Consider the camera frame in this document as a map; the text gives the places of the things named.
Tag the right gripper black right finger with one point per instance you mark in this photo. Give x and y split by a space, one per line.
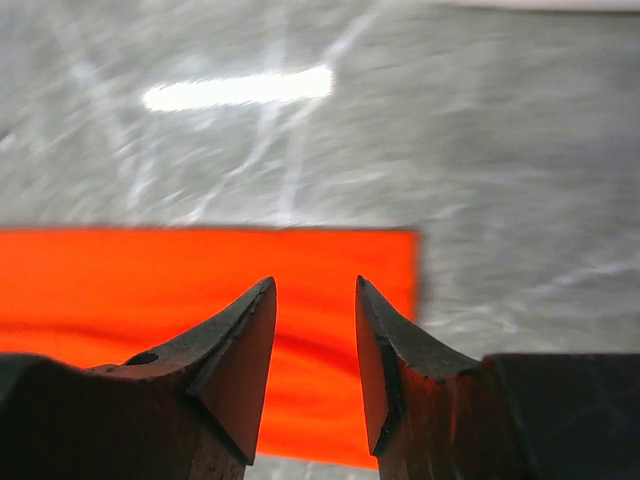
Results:
432 412

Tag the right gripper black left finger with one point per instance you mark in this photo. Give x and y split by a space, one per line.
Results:
189 408

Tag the orange t-shirt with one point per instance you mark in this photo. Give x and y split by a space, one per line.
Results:
92 296

